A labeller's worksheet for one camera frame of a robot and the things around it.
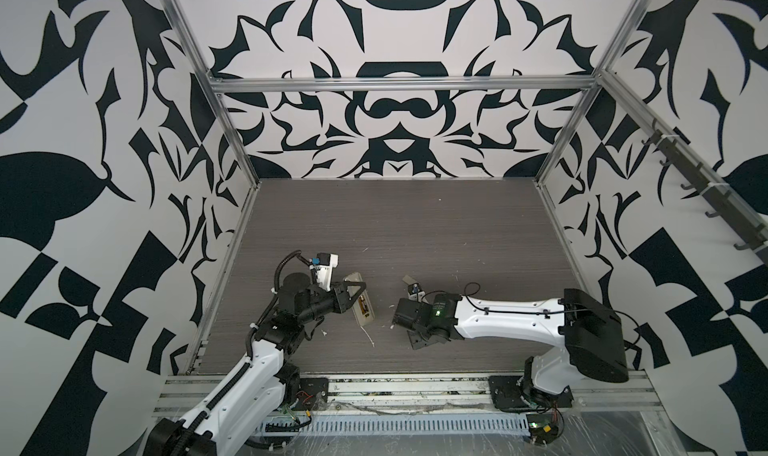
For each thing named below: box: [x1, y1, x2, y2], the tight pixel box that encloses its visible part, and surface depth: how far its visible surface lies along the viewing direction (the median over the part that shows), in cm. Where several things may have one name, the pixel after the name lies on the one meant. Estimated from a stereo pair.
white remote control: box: [344, 272, 375, 327], surface depth 78 cm
